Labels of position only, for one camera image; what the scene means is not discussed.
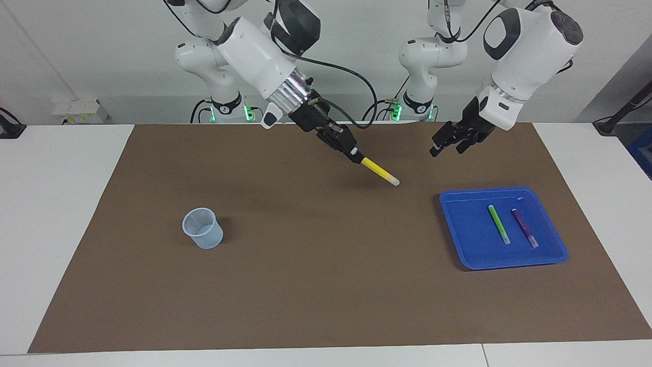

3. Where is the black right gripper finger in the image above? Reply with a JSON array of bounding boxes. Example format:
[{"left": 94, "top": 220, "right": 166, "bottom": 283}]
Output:
[
  {"left": 331, "top": 125, "right": 357, "bottom": 153},
  {"left": 317, "top": 132, "right": 360, "bottom": 165}
]

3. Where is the yellow pen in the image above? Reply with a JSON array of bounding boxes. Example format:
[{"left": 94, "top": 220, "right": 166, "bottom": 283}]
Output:
[{"left": 351, "top": 151, "right": 401, "bottom": 187}]

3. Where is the green pen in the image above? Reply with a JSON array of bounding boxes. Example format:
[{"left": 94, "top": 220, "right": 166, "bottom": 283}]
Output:
[{"left": 487, "top": 204, "right": 511, "bottom": 245}]

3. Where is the purple pen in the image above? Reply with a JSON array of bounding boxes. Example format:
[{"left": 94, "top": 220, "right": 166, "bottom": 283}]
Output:
[{"left": 511, "top": 207, "right": 540, "bottom": 249}]

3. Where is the blue plastic tray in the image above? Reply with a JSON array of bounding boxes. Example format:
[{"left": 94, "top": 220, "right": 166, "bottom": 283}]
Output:
[{"left": 439, "top": 187, "right": 569, "bottom": 271}]

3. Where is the brown paper table mat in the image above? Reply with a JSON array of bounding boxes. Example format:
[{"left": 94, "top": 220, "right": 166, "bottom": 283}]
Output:
[{"left": 28, "top": 122, "right": 652, "bottom": 354}]

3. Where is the black stand pole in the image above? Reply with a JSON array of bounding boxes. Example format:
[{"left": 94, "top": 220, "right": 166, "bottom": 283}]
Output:
[{"left": 593, "top": 79, "right": 652, "bottom": 136}]

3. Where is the clear plastic cup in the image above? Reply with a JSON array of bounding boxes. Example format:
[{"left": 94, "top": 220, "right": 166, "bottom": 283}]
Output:
[{"left": 182, "top": 207, "right": 224, "bottom": 250}]

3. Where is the blue box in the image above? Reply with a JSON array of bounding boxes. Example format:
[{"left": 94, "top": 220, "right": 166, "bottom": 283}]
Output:
[{"left": 627, "top": 124, "right": 652, "bottom": 180}]

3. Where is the white power strip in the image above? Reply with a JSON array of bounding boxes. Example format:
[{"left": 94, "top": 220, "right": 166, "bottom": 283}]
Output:
[{"left": 52, "top": 98, "right": 109, "bottom": 125}]

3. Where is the black clamp base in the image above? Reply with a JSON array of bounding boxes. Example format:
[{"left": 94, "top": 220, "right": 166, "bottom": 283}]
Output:
[{"left": 0, "top": 107, "right": 28, "bottom": 140}]

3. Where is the black left base cable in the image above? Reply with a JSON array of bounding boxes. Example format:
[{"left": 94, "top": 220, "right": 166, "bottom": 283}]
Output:
[{"left": 361, "top": 73, "right": 411, "bottom": 123}]

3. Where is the black base cable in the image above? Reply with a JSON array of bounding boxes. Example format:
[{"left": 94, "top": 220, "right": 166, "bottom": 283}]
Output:
[
  {"left": 190, "top": 98, "right": 213, "bottom": 124},
  {"left": 361, "top": 73, "right": 411, "bottom": 123}
]

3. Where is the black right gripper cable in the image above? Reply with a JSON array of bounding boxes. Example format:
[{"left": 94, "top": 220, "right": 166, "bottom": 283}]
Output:
[{"left": 293, "top": 54, "right": 378, "bottom": 129}]

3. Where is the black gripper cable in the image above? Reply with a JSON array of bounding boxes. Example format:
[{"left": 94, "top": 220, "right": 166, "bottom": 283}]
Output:
[
  {"left": 442, "top": 0, "right": 574, "bottom": 74},
  {"left": 293, "top": 54, "right": 378, "bottom": 129}
]

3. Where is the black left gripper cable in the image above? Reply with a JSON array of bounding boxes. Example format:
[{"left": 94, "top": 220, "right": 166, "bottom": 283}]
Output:
[{"left": 442, "top": 0, "right": 574, "bottom": 74}]

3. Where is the black right base cable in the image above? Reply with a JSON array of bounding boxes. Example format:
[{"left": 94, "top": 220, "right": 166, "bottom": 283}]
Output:
[{"left": 190, "top": 98, "right": 213, "bottom": 124}]

